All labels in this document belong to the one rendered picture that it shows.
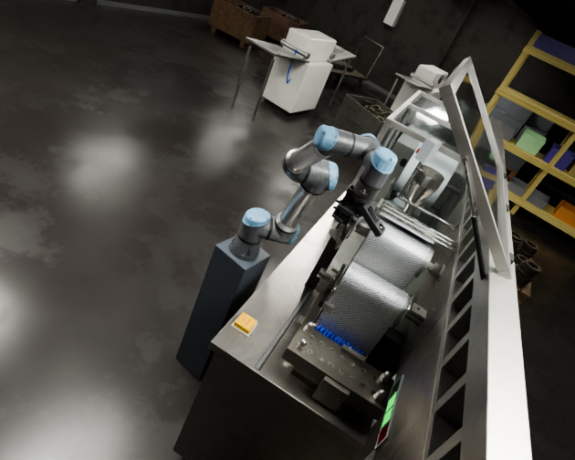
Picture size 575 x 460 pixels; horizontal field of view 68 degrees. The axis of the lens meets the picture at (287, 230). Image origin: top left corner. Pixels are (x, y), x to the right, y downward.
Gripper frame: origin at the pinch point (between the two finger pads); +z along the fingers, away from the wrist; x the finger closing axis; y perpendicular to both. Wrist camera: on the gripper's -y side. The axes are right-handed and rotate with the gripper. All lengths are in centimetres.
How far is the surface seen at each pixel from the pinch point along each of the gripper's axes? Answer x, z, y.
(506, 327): 29, -26, -45
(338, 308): -2.3, 27.8, -11.2
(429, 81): -734, 96, 95
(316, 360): 15.1, 38.2, -15.2
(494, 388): 51, -27, -44
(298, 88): -451, 131, 218
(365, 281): -6.0, 12.6, -13.7
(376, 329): -3.6, 26.0, -26.8
